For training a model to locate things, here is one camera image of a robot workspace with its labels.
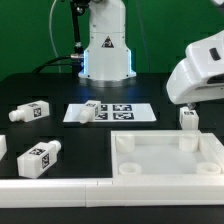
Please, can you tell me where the white right obstacle bar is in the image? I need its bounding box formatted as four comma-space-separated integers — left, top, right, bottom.
199, 133, 224, 174

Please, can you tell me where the white left obstacle bar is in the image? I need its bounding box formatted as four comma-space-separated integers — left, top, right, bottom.
0, 135, 7, 160

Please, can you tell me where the white square table top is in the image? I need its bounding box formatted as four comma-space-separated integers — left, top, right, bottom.
111, 130, 220, 178

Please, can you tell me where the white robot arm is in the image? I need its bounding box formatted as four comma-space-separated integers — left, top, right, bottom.
71, 0, 224, 104

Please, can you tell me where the white marker sheet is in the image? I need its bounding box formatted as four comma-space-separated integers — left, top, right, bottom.
64, 103, 156, 122

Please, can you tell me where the white obstacle bar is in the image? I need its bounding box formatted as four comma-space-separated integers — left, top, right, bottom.
199, 133, 224, 174
0, 135, 7, 160
0, 175, 224, 208

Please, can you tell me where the white front obstacle bar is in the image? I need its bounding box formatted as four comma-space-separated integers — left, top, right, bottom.
0, 175, 224, 208

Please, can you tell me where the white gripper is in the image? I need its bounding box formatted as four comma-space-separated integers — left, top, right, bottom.
166, 31, 224, 104

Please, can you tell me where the black cable bundle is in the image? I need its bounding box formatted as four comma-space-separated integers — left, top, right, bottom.
31, 0, 84, 75

